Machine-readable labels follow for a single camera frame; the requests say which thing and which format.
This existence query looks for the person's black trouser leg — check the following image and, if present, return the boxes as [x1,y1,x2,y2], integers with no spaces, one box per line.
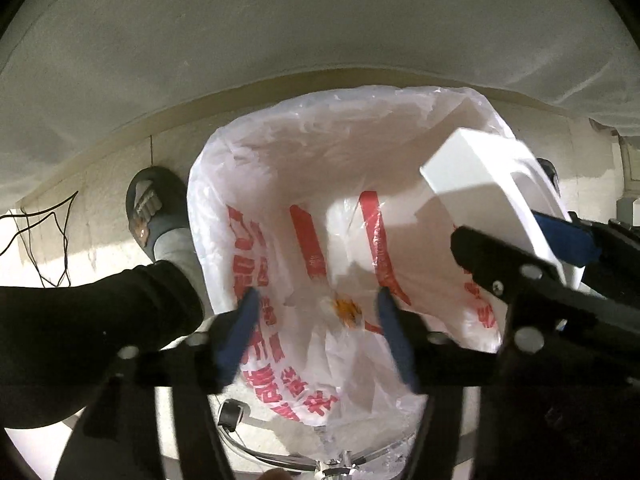
[0,259,207,431]

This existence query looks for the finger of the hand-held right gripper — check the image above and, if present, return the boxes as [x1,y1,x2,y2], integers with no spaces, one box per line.
[450,225,640,386]
[532,211,640,268]

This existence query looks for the dark blue slipper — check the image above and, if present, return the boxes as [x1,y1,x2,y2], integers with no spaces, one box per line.
[125,166,193,263]
[535,157,562,196]

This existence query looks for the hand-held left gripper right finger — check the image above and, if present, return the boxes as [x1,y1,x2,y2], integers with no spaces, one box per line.
[375,287,506,480]

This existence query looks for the white red-printed plastic bag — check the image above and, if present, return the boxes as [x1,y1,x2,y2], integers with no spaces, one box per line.
[187,86,571,476]

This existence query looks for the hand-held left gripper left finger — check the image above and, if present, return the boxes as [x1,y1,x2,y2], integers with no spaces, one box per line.
[54,287,262,480]

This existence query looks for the thin black cable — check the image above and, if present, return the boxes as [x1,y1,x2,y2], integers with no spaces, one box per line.
[0,190,81,290]

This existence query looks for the grey sock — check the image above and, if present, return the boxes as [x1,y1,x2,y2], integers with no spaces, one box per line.
[151,227,201,291]

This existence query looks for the white foam box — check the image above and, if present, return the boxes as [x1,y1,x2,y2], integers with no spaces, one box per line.
[419,127,587,292]

